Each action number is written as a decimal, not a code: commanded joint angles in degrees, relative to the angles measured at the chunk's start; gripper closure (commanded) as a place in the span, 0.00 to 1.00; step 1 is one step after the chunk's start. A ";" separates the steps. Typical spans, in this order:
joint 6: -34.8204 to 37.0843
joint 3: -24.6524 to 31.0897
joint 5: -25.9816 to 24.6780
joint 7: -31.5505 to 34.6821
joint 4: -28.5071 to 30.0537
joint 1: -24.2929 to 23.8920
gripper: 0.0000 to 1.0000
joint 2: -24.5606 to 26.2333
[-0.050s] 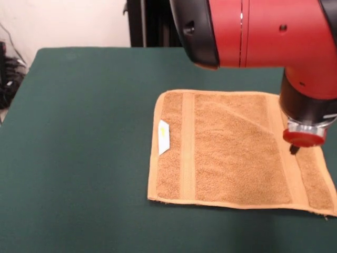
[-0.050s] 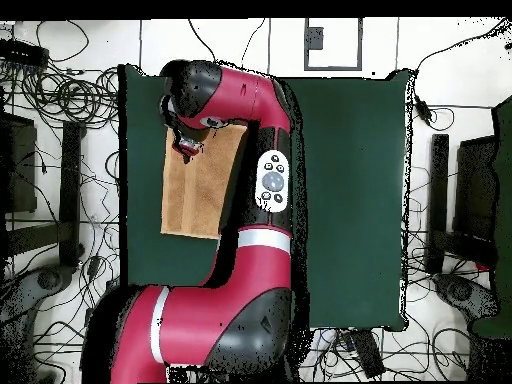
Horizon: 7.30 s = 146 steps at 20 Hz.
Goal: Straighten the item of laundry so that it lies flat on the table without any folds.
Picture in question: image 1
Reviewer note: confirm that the tan terry towel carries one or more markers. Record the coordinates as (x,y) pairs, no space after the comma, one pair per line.
(231,153)

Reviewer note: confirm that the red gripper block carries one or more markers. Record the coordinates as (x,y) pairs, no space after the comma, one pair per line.
(302,138)

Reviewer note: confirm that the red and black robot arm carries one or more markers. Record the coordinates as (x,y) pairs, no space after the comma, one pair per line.
(263,31)

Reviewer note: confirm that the dark green table cloth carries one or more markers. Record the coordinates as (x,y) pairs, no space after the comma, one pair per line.
(79,158)

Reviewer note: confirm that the black stand behind table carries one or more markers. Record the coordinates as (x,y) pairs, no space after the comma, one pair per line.
(152,23)

